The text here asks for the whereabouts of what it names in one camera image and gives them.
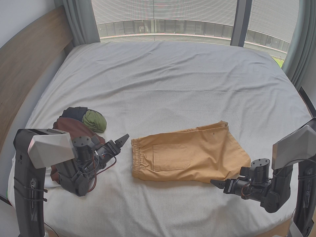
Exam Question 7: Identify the bed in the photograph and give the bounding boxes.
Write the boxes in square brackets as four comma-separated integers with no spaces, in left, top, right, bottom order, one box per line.
[0,5,316,237]

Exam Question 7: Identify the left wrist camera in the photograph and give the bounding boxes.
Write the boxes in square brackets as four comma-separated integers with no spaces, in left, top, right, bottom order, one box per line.
[91,135,104,149]

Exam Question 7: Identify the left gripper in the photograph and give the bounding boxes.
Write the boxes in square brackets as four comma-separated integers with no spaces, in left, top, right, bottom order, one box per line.
[97,140,121,165]

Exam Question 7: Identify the grey-green curtain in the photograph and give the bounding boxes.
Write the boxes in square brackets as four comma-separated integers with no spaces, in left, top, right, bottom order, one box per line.
[281,0,316,91]
[52,0,100,46]

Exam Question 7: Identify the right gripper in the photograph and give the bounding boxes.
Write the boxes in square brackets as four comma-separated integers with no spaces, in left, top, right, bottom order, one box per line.
[224,178,251,197]

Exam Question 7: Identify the black cable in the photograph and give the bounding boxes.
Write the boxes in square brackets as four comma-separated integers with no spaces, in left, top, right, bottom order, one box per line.
[44,222,60,237]

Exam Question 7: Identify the black garment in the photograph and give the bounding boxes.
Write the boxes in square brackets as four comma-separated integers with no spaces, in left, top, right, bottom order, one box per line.
[61,106,88,121]

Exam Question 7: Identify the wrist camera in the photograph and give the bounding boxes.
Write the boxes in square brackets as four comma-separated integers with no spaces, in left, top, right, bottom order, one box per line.
[239,166,252,180]
[91,135,104,149]

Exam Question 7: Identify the white garment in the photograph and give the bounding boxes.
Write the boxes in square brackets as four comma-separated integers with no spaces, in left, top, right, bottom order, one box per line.
[44,168,61,188]

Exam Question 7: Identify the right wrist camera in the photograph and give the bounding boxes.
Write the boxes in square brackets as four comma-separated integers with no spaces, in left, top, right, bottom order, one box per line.
[239,166,252,180]

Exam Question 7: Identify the window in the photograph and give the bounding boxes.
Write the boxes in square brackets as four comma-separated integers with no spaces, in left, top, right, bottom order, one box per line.
[89,0,303,68]

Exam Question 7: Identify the green garment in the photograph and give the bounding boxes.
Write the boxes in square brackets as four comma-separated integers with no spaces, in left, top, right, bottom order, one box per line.
[82,109,107,133]

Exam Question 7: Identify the tan shorts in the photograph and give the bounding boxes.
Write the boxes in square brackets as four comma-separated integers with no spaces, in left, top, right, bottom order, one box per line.
[131,120,251,183]

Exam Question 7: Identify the brown shorts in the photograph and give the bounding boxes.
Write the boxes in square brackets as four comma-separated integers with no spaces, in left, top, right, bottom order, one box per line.
[51,118,107,185]

